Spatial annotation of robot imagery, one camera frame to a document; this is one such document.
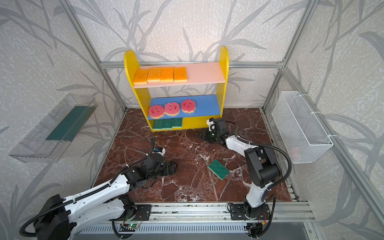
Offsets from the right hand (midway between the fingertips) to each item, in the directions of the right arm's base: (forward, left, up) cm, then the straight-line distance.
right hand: (198, 131), depth 91 cm
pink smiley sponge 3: (+16, +7, +6) cm, 18 cm away
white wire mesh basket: (-19, -45, +22) cm, 54 cm away
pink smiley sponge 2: (+14, +17, +5) cm, 23 cm away
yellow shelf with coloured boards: (+37, +13, -4) cm, 40 cm away
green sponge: (+14, +31, -11) cm, 35 cm away
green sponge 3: (+15, +16, -10) cm, 24 cm away
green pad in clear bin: (-13, +53, +25) cm, 60 cm away
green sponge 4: (-20, -12, -11) cm, 26 cm away
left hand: (-18, +13, -3) cm, 23 cm away
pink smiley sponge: (+12, +27, +5) cm, 30 cm away
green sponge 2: (+13, +23, -10) cm, 28 cm away
